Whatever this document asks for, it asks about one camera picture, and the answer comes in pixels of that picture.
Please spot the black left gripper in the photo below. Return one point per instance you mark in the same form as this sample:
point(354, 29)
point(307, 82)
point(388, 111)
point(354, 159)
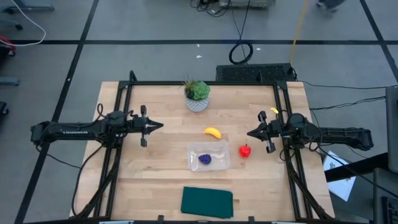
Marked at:
point(143, 126)

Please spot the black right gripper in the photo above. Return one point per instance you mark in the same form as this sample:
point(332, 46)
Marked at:
point(273, 129)

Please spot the red toy bell pepper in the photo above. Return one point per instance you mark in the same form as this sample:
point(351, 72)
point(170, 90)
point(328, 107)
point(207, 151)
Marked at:
point(245, 151)

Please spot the yellow toy banana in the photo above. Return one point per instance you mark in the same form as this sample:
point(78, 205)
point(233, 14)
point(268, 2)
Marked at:
point(213, 132)

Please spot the purple toy grapes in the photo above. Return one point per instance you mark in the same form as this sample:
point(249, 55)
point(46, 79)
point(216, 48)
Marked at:
point(205, 159)

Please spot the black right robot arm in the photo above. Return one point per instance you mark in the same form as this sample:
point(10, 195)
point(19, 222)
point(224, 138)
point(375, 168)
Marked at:
point(335, 135)

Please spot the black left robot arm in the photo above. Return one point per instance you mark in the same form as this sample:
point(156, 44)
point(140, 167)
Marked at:
point(77, 130)

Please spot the yellow tag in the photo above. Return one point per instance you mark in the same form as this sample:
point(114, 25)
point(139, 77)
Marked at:
point(274, 110)

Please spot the clear plastic container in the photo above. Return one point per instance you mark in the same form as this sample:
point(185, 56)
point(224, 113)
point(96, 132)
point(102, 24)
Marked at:
point(220, 161)

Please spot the artificial plant in patterned pot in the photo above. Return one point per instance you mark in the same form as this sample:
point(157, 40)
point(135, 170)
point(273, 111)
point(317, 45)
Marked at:
point(196, 99)

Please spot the black computer case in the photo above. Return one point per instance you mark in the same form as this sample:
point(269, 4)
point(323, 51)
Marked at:
point(255, 73)

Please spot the dark green cloth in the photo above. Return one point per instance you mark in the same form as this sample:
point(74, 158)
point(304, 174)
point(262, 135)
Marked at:
point(206, 202)

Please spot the white paper sheet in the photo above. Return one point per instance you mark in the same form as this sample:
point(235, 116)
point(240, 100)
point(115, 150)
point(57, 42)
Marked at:
point(340, 186)

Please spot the black beam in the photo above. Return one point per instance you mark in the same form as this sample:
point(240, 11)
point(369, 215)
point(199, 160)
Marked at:
point(357, 168)

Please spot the grey box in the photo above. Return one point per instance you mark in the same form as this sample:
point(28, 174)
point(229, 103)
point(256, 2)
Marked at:
point(245, 3)

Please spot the grey panel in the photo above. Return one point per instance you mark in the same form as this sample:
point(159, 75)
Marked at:
point(392, 130)

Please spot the dark desk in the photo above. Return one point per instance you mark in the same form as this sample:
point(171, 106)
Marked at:
point(385, 185)

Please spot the black keyboard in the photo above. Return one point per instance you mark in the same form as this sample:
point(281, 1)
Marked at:
point(391, 211)

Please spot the black aluminium table frame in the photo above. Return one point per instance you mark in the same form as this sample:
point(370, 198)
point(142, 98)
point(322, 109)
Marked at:
point(202, 83)

